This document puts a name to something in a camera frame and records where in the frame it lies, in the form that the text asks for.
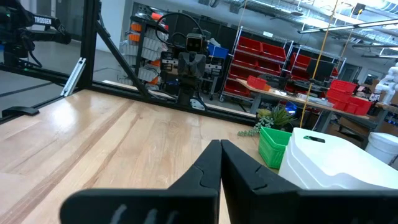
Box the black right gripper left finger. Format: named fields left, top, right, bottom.
left=59, top=139, right=223, bottom=224

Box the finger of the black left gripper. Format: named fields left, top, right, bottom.
left=192, top=53, right=206, bottom=78
left=178, top=53, right=193, bottom=78

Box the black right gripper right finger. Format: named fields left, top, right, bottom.
left=220, top=139, right=398, bottom=224

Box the white plastic bin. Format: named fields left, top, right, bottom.
left=280, top=152, right=299, bottom=175
left=279, top=126, right=398, bottom=190
left=278, top=164, right=307, bottom=190

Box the green slotted plastic basket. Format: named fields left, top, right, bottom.
left=257, top=136, right=289, bottom=170
left=259, top=126, right=293, bottom=147

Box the grey and orange parts shelf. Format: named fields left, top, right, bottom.
left=119, top=11, right=171, bottom=91

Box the blue storage bin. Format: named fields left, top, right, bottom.
left=207, top=42, right=230, bottom=60

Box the red storage bin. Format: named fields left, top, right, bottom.
left=329, top=79, right=358, bottom=94
left=345, top=96, right=373, bottom=116
left=247, top=75, right=269, bottom=91
left=326, top=88, right=351, bottom=111

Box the small green potted plant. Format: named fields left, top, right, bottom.
left=237, top=105, right=297, bottom=138

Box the wooden background worktable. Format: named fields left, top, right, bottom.
left=236, top=77, right=379, bottom=134

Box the white plastic bucket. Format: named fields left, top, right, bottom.
left=364, top=131, right=398, bottom=166

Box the black desk monitor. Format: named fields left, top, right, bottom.
left=306, top=58, right=336, bottom=82

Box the black table edge clamp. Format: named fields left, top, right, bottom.
left=1, top=106, right=41, bottom=119

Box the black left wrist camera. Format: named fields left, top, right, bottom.
left=185, top=33, right=205, bottom=53

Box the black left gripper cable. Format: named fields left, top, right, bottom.
left=154, top=11, right=205, bottom=50

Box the wire rack with red bins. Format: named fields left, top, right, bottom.
left=287, top=45, right=348, bottom=94
left=221, top=26, right=295, bottom=103

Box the black aluminium table frame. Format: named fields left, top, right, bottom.
left=0, top=0, right=259, bottom=127

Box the silver aluminium bracket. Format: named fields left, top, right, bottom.
left=60, top=57, right=87, bottom=98

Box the yellow hanging cable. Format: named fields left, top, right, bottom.
left=298, top=0, right=340, bottom=129

